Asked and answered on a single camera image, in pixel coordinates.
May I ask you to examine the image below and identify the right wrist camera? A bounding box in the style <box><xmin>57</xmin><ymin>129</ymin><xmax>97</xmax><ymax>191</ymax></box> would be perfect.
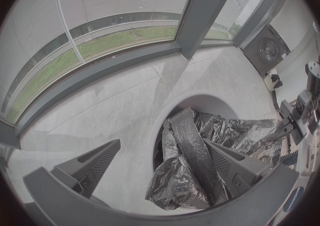
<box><xmin>292</xmin><ymin>90</ymin><xmax>314</xmax><ymax>122</ymax></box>

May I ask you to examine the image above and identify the black garment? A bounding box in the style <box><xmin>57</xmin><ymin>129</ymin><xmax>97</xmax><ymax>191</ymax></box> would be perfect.
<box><xmin>271</xmin><ymin>75</ymin><xmax>283</xmax><ymax>88</ymax></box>

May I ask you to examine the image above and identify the window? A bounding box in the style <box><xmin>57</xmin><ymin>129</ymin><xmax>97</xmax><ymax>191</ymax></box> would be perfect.
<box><xmin>0</xmin><ymin>0</ymin><xmax>290</xmax><ymax>149</ymax></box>

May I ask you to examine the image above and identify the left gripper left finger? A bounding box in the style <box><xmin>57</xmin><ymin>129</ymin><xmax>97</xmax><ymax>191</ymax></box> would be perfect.
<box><xmin>52</xmin><ymin>139</ymin><xmax>121</xmax><ymax>199</ymax></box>

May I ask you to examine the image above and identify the dark grey washing machine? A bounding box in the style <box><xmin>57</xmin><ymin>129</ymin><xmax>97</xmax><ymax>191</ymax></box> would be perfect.
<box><xmin>244</xmin><ymin>24</ymin><xmax>292</xmax><ymax>77</ymax></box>

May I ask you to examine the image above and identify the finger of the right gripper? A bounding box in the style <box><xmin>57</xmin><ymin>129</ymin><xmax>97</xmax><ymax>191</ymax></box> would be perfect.
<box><xmin>269</xmin><ymin>128</ymin><xmax>295</xmax><ymax>143</ymax></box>
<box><xmin>276</xmin><ymin>119</ymin><xmax>294</xmax><ymax>131</ymax></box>

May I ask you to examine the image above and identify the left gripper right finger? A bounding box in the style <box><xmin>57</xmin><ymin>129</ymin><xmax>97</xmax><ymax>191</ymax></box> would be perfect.
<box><xmin>204</xmin><ymin>140</ymin><xmax>270</xmax><ymax>199</ymax></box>

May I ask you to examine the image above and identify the white trash bin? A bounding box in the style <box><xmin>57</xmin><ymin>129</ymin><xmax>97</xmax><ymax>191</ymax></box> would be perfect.
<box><xmin>146</xmin><ymin>90</ymin><xmax>242</xmax><ymax>218</ymax></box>

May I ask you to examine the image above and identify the black plastic bag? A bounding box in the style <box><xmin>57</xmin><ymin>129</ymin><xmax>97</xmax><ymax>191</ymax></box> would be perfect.
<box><xmin>145</xmin><ymin>106</ymin><xmax>285</xmax><ymax>211</ymax></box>

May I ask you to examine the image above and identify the white perforated laundry basket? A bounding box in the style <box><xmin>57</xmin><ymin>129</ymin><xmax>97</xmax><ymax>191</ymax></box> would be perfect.
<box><xmin>264</xmin><ymin>70</ymin><xmax>284</xmax><ymax>92</ymax></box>

